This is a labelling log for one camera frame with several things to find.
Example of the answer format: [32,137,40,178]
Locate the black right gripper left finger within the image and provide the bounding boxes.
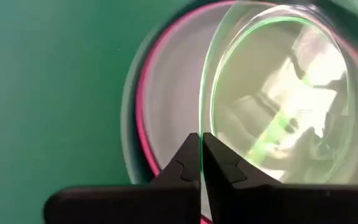
[43,133,202,224]

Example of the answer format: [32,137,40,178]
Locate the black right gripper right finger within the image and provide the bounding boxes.
[202,133,358,224]

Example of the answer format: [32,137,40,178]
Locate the large dark green plastic plate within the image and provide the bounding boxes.
[119,0,358,187]

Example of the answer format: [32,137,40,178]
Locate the pink plastic plate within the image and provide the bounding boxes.
[134,0,358,224]

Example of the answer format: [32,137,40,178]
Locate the small grey plastic plate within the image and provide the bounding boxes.
[141,2,236,175]

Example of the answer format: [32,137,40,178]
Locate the transparent green plastic dish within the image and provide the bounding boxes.
[198,1,358,218]

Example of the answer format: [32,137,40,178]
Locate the green table mat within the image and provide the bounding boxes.
[0,0,358,224]

